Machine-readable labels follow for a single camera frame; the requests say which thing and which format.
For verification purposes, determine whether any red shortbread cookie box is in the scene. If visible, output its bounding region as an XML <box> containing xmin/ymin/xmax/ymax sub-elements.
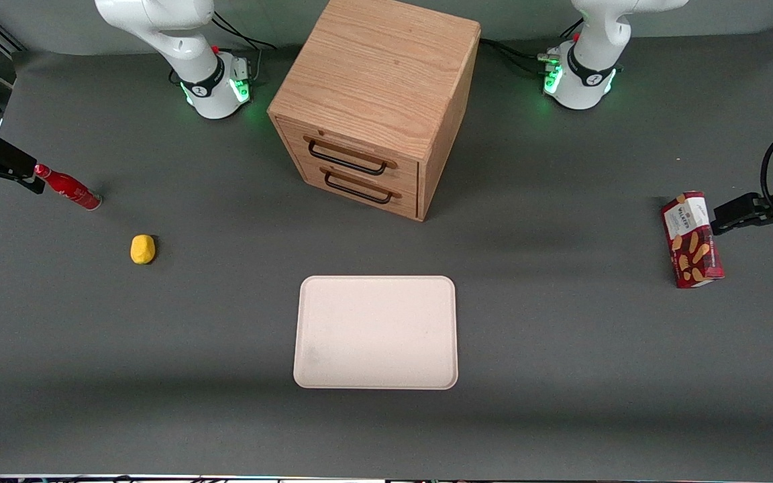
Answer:
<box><xmin>660</xmin><ymin>191</ymin><xmax>725</xmax><ymax>290</ymax></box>

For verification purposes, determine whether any wooden drawer cabinet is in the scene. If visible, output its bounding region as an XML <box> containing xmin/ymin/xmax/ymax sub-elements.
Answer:
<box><xmin>267</xmin><ymin>0</ymin><xmax>482</xmax><ymax>223</ymax></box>

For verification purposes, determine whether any cream rectangular tray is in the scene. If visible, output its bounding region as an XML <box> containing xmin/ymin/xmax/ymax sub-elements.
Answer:
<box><xmin>293</xmin><ymin>275</ymin><xmax>460</xmax><ymax>390</ymax></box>

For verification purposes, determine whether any red coke bottle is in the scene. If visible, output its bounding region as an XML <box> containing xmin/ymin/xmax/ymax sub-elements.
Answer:
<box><xmin>34</xmin><ymin>163</ymin><xmax>103</xmax><ymax>212</ymax></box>

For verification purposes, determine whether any black base cable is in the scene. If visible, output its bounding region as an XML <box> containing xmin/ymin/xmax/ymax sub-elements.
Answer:
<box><xmin>479</xmin><ymin>37</ymin><xmax>550</xmax><ymax>76</ymax></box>
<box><xmin>211</xmin><ymin>8</ymin><xmax>278</xmax><ymax>52</ymax></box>

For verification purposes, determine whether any black drawer handle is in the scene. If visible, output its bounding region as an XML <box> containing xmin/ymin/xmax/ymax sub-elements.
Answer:
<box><xmin>320</xmin><ymin>168</ymin><xmax>403</xmax><ymax>205</ymax></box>
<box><xmin>303</xmin><ymin>136</ymin><xmax>399</xmax><ymax>177</ymax></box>

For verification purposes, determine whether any yellow toy lemon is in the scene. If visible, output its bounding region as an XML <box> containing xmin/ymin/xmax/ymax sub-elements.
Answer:
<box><xmin>130</xmin><ymin>234</ymin><xmax>158</xmax><ymax>266</ymax></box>

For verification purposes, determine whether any wooden drawer front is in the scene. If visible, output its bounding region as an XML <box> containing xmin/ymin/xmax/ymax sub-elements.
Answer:
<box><xmin>291</xmin><ymin>151</ymin><xmax>421</xmax><ymax>221</ymax></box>
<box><xmin>274</xmin><ymin>115</ymin><xmax>421</xmax><ymax>196</ymax></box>

